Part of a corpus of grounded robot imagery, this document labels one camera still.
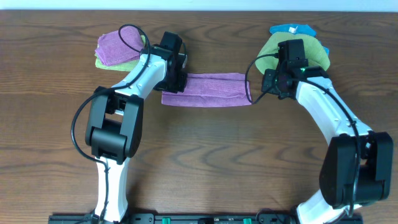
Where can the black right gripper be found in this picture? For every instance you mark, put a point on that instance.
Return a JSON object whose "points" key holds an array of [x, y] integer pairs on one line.
{"points": [[266, 86]]}

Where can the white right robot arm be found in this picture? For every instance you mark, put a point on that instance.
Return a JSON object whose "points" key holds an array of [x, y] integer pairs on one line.
{"points": [[357, 168]]}

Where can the purple microfiber cloth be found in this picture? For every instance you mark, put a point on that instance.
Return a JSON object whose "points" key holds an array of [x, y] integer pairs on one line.
{"points": [[211, 90]]}

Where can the folded purple cloth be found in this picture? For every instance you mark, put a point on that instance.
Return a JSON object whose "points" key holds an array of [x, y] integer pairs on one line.
{"points": [[128, 32]]}

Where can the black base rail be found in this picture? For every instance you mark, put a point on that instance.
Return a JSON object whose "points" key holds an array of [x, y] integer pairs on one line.
{"points": [[149, 218]]}

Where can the green crumpled microfiber cloth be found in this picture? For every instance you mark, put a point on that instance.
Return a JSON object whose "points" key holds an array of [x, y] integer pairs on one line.
{"points": [[271, 62]]}

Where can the folded green cloth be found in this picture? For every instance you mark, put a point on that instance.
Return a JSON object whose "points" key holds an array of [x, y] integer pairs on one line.
{"points": [[116, 67]]}

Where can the blue microfiber cloth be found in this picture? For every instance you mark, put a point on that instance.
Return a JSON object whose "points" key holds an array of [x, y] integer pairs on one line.
{"points": [[298, 29]]}

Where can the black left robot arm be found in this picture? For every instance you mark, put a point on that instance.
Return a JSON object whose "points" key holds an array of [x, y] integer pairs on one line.
{"points": [[114, 128]]}

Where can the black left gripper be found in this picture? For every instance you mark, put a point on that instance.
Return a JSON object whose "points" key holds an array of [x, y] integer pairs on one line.
{"points": [[180, 88]]}

